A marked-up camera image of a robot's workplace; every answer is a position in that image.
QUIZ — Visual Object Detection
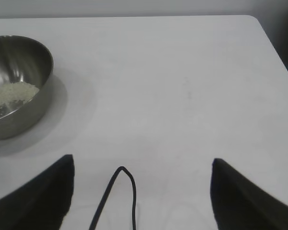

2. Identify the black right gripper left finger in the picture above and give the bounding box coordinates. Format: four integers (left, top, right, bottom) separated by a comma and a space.
0, 154, 75, 230

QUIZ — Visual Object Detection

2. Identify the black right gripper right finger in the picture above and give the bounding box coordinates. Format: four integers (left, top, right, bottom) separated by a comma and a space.
209, 158, 288, 230

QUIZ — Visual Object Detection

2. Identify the white uncooked rice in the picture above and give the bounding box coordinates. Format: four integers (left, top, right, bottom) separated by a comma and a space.
0, 81, 40, 122

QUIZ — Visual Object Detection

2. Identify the stainless steel mixing bowl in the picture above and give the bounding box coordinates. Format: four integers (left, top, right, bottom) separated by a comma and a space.
0, 35, 55, 141

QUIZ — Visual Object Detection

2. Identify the thin black looped cable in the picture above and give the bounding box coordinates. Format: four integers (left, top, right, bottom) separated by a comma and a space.
88, 165, 137, 230

